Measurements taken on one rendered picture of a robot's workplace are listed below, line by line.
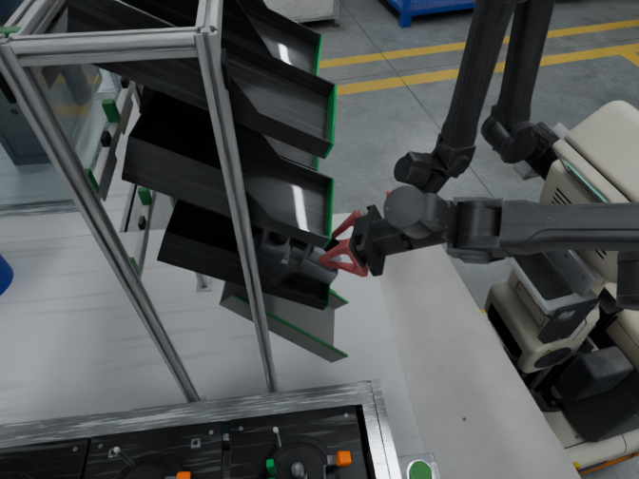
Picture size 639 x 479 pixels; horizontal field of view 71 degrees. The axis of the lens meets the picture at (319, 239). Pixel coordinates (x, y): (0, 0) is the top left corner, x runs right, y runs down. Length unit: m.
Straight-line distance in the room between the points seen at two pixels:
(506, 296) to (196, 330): 0.84
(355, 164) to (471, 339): 1.95
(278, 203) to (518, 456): 0.73
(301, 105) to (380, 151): 2.49
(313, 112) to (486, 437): 0.77
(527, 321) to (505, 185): 1.76
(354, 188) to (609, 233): 2.27
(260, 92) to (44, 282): 0.98
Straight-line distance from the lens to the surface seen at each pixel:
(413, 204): 0.57
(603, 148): 0.96
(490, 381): 1.13
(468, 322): 1.19
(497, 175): 3.05
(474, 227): 0.62
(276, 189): 0.67
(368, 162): 2.96
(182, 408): 0.97
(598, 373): 1.39
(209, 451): 0.92
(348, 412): 0.92
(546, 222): 0.59
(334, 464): 0.79
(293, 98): 0.58
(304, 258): 0.73
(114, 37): 0.45
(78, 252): 1.44
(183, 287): 1.24
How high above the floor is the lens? 1.83
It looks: 48 degrees down
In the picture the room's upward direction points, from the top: straight up
